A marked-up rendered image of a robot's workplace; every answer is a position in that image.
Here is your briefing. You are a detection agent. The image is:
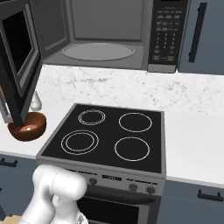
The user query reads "black microwave door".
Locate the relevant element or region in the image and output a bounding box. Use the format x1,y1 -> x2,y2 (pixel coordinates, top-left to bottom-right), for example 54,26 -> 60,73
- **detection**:
0,0 -> 45,127

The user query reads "grey microwave oven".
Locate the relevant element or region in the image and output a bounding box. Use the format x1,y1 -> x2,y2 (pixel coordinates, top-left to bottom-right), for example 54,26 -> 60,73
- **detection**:
29,0 -> 191,74

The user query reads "black oven door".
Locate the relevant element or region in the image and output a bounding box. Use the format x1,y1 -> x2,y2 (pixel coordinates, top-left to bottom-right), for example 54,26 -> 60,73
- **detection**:
76,185 -> 162,224

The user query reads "brown bowl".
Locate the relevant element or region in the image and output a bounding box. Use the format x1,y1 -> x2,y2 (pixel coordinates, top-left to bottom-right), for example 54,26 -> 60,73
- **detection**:
7,111 -> 48,143

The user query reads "black cupboard door handle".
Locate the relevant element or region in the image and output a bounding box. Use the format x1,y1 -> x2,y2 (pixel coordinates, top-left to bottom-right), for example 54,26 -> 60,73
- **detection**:
188,2 -> 208,64

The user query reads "black drawer handle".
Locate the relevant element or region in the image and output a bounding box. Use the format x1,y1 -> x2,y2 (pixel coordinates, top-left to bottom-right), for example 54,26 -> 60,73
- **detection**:
0,157 -> 18,169
197,188 -> 224,203

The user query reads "black hob cooker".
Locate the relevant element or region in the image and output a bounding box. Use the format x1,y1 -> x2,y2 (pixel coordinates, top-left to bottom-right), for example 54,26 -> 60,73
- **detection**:
36,102 -> 167,224

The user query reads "blue-grey drawer front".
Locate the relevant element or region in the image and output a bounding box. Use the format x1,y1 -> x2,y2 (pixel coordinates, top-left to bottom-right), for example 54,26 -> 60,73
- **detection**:
157,178 -> 224,224
0,151 -> 39,217

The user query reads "blue-grey cupboard door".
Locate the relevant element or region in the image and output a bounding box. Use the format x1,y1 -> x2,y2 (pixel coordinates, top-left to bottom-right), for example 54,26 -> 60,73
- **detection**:
178,0 -> 224,76

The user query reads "glass microwave turntable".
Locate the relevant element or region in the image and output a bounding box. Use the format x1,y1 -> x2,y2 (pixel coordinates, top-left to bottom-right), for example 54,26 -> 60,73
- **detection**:
61,42 -> 137,62

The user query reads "black oven door handle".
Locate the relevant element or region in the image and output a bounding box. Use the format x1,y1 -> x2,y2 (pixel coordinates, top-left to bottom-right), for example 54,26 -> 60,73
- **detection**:
83,185 -> 157,206

